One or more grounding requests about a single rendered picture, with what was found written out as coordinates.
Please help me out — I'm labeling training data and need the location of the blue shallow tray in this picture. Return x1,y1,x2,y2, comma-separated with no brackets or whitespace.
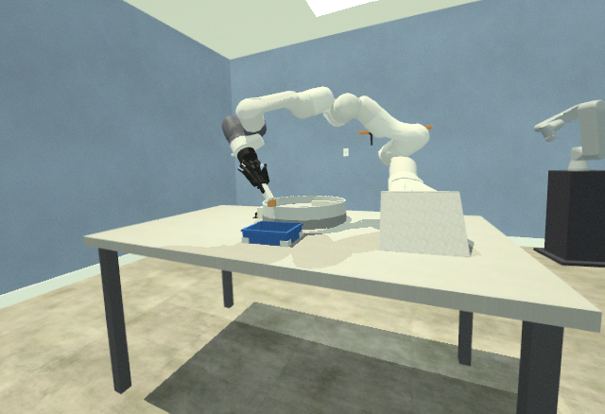
241,221,303,247

